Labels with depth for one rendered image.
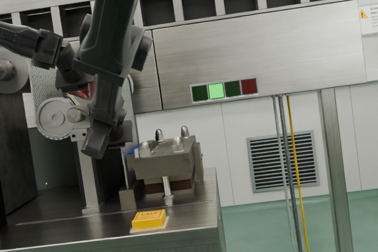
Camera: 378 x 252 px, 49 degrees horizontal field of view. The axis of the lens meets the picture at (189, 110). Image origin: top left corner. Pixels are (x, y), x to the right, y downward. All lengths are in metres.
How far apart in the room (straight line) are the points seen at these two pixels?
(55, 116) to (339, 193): 1.14
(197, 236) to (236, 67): 0.75
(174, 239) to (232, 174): 3.00
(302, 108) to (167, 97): 2.54
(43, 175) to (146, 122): 2.32
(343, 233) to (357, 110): 2.34
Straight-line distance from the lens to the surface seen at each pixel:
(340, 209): 1.82
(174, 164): 1.17
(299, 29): 1.56
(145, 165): 1.19
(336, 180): 1.79
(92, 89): 1.22
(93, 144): 1.04
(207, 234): 0.95
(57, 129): 1.28
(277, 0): 1.64
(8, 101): 1.48
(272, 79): 1.53
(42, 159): 1.68
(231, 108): 3.85
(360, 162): 4.14
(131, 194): 1.23
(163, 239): 0.96
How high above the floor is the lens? 1.21
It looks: 3 degrees down
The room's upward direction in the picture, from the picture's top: 8 degrees counter-clockwise
